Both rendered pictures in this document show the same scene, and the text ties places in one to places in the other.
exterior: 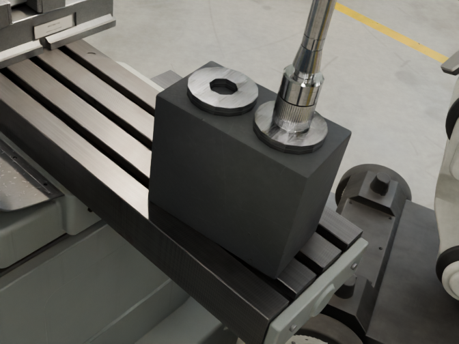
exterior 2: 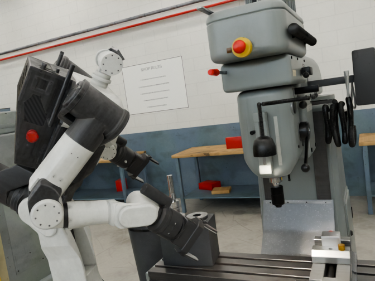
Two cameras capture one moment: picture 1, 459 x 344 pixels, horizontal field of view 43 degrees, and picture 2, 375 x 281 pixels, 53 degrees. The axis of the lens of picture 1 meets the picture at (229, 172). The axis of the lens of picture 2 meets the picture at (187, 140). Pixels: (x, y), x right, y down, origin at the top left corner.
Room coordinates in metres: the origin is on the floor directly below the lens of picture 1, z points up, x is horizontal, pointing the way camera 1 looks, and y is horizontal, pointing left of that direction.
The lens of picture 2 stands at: (2.15, -0.17, 1.62)
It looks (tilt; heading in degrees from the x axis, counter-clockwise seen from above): 6 degrees down; 172
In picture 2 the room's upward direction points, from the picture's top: 8 degrees counter-clockwise
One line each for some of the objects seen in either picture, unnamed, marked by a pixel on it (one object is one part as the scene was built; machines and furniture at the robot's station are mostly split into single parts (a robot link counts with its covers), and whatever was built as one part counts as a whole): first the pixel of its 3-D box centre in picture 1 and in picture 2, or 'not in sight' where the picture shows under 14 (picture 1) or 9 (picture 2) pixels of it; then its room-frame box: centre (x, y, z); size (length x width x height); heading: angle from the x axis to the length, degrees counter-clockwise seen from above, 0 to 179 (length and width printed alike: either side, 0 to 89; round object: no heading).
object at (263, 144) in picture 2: not in sight; (263, 145); (1.03, 0.22, 1.45); 0.07 x 0.07 x 0.06
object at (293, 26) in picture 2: not in sight; (303, 36); (0.89, 0.45, 1.79); 0.45 x 0.04 x 0.04; 146
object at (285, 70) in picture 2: not in sight; (266, 74); (0.80, 0.34, 1.68); 0.34 x 0.24 x 0.10; 146
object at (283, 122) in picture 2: not in sight; (270, 131); (0.83, 0.31, 1.47); 0.21 x 0.19 x 0.32; 56
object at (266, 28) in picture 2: not in sight; (260, 38); (0.82, 0.32, 1.81); 0.47 x 0.26 x 0.16; 146
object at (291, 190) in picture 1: (243, 164); (189, 237); (0.60, -0.02, 1.04); 0.22 x 0.12 x 0.20; 63
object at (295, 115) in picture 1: (296, 102); (174, 209); (0.57, -0.06, 1.17); 0.05 x 0.05 x 0.06
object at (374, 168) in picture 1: (372, 198); not in sight; (1.20, -0.40, 0.50); 0.20 x 0.05 x 0.20; 74
